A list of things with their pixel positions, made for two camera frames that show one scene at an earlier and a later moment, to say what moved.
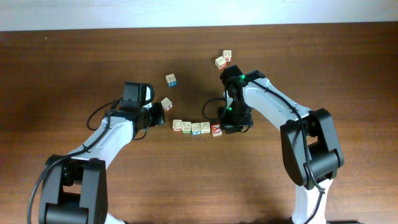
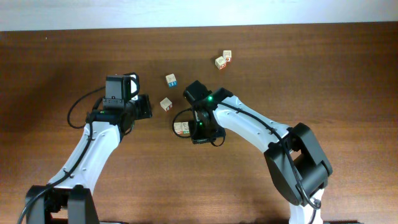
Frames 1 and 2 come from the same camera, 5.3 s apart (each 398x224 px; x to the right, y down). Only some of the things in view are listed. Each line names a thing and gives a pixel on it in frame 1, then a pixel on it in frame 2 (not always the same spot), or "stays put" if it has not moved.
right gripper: [230, 127] -> [198, 138]
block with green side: [186, 127] stays put
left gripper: [158, 119] -> [145, 111]
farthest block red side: [227, 54] stays put
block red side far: [221, 63] stays put
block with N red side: [166, 104] stays put
